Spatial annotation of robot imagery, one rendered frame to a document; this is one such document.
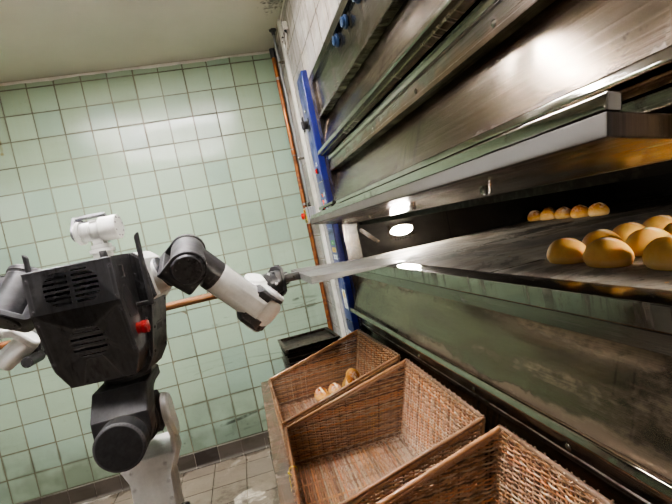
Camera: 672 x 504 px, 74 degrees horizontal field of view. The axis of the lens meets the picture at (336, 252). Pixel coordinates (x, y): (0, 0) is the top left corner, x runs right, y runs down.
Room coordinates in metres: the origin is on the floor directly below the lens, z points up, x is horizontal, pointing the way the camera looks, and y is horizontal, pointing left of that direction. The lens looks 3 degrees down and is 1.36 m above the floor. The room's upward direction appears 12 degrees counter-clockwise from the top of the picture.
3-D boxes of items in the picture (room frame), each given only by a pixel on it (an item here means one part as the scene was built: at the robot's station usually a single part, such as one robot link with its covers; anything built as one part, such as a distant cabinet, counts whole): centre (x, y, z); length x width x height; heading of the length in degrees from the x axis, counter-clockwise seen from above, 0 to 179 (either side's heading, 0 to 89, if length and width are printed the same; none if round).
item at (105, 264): (1.15, 0.61, 1.27); 0.34 x 0.30 x 0.36; 95
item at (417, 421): (1.26, 0.01, 0.72); 0.56 x 0.49 x 0.28; 10
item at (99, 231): (1.22, 0.61, 1.47); 0.10 x 0.07 x 0.09; 95
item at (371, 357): (1.84, 0.14, 0.72); 0.56 x 0.49 x 0.28; 13
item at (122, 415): (1.12, 0.60, 1.00); 0.28 x 0.13 x 0.18; 13
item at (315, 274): (1.87, -0.01, 1.19); 0.55 x 0.36 x 0.03; 13
